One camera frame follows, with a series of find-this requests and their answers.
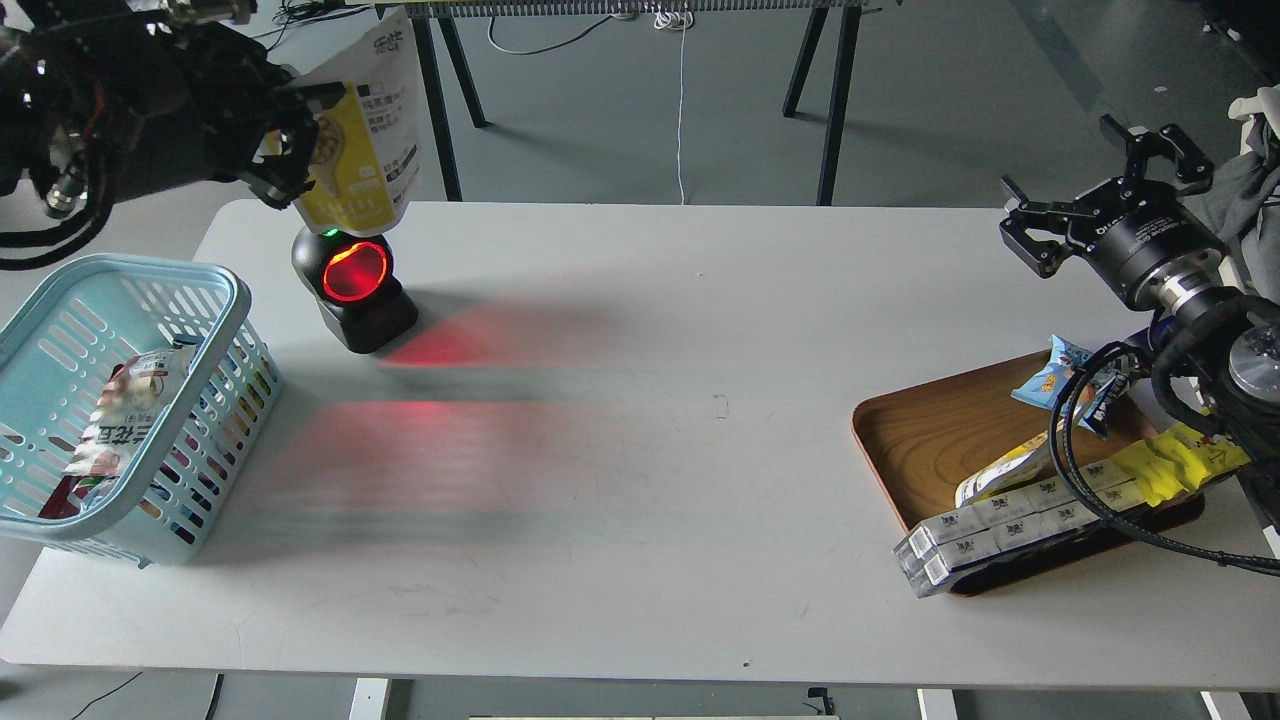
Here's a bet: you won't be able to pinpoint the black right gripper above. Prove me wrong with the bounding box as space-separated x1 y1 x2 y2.
998 114 1228 311

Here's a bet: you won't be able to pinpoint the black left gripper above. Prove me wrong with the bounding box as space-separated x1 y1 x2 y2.
60 26 347 210

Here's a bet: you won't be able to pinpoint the yellow white snack pouch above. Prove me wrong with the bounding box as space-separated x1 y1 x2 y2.
294 10 422 238

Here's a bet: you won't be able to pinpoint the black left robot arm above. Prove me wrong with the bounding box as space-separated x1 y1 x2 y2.
3 1 346 272

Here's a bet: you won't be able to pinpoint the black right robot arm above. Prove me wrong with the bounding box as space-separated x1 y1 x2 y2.
998 115 1277 460

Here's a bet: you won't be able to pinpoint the blue snack bag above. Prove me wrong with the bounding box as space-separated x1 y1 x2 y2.
1010 334 1130 438

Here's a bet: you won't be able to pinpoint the yellow cartoon snack bag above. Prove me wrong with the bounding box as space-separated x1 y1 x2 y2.
1102 423 1251 507

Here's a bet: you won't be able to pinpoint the red white snack in basket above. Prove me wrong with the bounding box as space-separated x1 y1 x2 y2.
38 340 198 520

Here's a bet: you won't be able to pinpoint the light blue plastic basket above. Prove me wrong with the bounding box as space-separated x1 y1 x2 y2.
1 254 282 568

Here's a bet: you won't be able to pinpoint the black barcode scanner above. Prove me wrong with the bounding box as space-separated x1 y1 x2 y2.
291 228 419 354

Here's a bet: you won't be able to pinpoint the black trestle table legs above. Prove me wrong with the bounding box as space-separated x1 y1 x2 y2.
355 1 867 206

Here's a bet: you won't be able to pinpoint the yellow white pouch on tray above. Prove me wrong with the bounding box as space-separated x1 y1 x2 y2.
954 430 1050 509

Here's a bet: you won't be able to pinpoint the wooden tray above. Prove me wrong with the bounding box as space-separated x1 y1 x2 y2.
851 350 1206 597

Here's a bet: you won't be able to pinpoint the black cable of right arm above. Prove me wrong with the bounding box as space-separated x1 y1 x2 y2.
1048 340 1280 577

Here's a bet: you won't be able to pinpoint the white hanging cable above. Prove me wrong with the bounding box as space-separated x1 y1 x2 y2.
655 10 698 205

